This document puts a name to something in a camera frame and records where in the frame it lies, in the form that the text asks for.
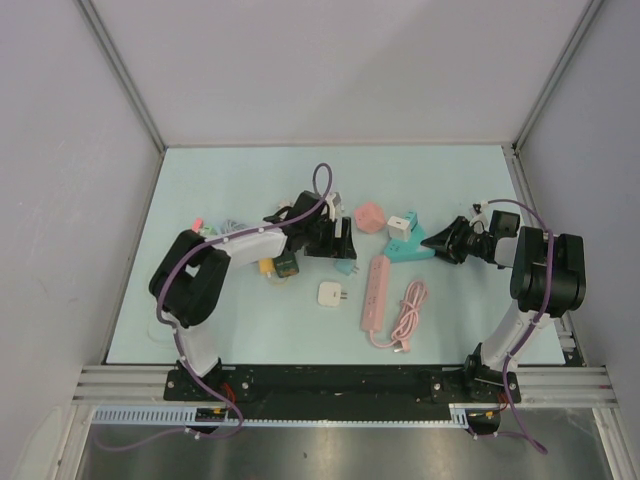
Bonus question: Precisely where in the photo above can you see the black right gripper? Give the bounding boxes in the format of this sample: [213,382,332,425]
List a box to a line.
[422,216,491,264]

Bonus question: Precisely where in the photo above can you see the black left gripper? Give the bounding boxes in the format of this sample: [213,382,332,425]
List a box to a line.
[303,216,356,260]

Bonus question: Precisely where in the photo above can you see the pink cube socket adapter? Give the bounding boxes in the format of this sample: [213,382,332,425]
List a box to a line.
[353,202,386,234]

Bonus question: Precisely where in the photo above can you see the white charger plug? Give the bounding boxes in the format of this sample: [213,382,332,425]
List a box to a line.
[317,281,347,308]

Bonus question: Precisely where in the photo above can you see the dark green charger block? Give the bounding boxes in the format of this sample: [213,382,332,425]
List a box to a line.
[273,251,299,279]

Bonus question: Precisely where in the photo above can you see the teal power strip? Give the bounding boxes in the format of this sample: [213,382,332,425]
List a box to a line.
[383,224,435,263]

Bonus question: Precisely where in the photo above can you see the pink power strip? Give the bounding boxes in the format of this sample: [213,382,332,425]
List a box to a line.
[360,255,391,333]

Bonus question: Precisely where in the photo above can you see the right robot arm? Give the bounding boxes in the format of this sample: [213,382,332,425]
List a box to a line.
[421,210,587,403]

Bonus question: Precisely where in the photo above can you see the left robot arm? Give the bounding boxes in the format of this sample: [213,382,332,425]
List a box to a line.
[149,190,357,400]

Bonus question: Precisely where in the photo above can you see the yellow plug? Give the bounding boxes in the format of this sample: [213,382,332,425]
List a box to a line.
[258,258,275,278]

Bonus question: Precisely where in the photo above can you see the red pink plug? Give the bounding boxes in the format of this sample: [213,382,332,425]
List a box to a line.
[192,218,203,232]

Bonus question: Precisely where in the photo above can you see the green small adapter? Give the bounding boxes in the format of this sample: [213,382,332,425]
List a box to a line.
[199,225,218,237]

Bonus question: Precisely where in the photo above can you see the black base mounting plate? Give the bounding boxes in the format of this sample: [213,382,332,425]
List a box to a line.
[163,362,521,405]

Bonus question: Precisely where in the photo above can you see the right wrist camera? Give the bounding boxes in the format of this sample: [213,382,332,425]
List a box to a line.
[470,201,489,229]

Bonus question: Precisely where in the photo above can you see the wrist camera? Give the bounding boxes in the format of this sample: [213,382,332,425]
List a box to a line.
[325,192,344,221]
[470,201,489,229]

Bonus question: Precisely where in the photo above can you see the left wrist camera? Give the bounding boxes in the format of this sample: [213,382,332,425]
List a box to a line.
[325,192,344,221]

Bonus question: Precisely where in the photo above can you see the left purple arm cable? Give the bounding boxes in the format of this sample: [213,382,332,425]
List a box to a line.
[92,162,336,451]

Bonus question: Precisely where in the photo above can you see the pink coiled power cord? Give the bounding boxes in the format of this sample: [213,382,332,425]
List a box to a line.
[368,279,430,354]

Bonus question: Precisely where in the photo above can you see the blue cable duct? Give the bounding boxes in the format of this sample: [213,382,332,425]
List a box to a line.
[92,403,499,428]

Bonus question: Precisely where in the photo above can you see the thin yellow cable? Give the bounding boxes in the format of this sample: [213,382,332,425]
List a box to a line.
[147,273,293,346]

